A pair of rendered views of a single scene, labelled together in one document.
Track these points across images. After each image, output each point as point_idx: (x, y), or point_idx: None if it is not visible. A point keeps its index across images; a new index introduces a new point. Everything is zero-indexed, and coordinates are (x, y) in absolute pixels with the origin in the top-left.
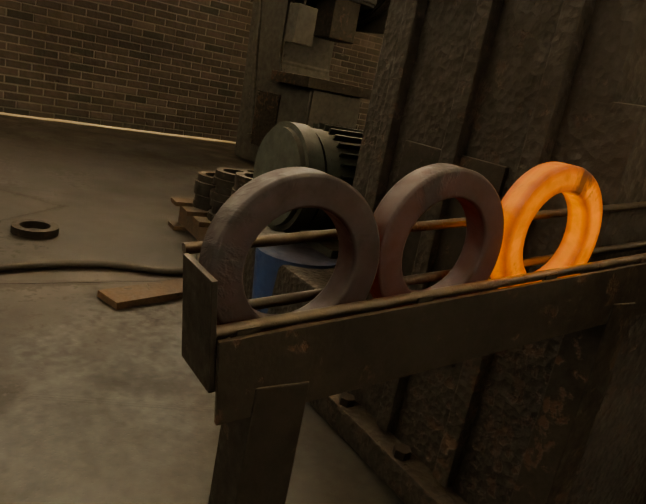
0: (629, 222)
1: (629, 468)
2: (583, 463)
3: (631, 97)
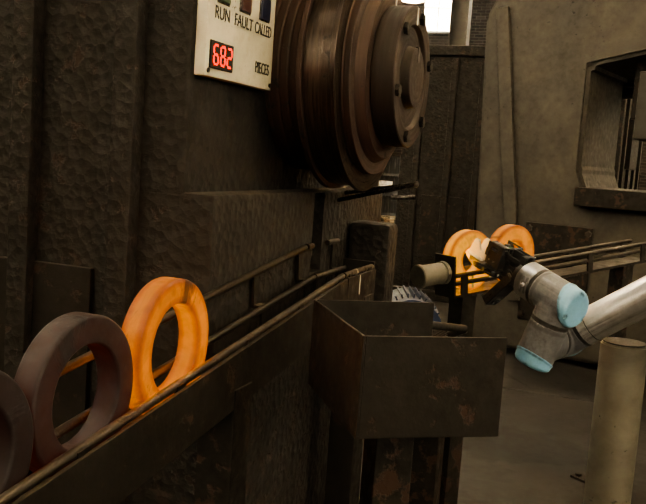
0: (225, 302)
1: None
2: None
3: (198, 184)
